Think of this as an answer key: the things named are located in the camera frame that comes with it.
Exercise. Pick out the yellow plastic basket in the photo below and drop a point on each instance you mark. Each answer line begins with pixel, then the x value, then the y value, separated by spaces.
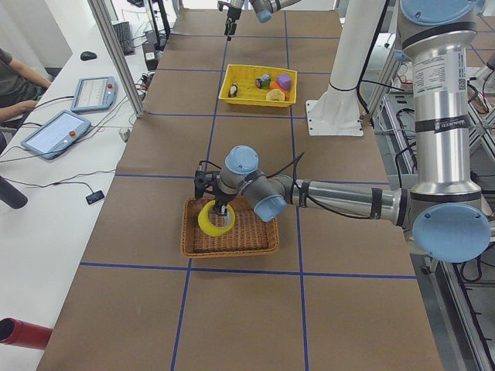
pixel 248 93

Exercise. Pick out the aluminium frame post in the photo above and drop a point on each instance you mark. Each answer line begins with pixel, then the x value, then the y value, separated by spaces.
pixel 103 21

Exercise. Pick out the lower teach pendant tablet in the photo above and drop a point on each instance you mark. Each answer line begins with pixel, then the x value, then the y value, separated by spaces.
pixel 54 137

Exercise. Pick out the toy bread slice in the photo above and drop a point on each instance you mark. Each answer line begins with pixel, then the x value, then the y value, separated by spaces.
pixel 275 95

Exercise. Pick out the red cylinder tube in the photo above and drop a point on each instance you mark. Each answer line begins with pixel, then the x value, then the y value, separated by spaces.
pixel 24 334

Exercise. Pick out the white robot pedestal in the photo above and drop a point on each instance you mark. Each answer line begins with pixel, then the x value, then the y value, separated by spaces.
pixel 337 112

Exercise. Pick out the small black usb device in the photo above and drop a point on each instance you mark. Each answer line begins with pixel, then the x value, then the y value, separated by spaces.
pixel 94 197

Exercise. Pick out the black computer mouse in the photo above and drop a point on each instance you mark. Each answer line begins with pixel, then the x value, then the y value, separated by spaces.
pixel 88 55

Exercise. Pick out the upper teach pendant tablet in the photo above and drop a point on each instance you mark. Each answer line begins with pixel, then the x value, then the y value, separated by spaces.
pixel 94 94

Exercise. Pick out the toy panda figure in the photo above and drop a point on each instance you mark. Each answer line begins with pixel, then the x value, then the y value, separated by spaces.
pixel 233 90

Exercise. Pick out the purple foam block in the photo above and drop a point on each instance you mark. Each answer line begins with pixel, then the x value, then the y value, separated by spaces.
pixel 285 80

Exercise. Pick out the teach pendant tablet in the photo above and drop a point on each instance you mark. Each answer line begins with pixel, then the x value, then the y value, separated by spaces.
pixel 54 137
pixel 94 94

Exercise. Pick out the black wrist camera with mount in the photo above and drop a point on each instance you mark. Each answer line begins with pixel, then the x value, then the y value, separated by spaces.
pixel 205 179

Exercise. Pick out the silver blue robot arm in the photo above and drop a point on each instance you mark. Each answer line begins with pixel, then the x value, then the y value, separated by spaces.
pixel 443 210
pixel 263 9

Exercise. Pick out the seated person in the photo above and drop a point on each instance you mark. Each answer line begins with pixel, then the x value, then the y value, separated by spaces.
pixel 21 88

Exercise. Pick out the yellow tape roll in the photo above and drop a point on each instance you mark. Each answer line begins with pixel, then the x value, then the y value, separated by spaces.
pixel 214 225

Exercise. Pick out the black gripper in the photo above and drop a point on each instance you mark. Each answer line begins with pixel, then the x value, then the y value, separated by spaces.
pixel 222 199
pixel 231 15

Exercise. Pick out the toy carrot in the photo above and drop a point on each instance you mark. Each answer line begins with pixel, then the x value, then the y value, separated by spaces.
pixel 275 85

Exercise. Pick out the black keyboard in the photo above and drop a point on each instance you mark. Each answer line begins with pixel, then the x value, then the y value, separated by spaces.
pixel 123 33

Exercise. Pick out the brown wicker basket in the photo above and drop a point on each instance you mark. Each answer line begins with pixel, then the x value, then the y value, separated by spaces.
pixel 248 236

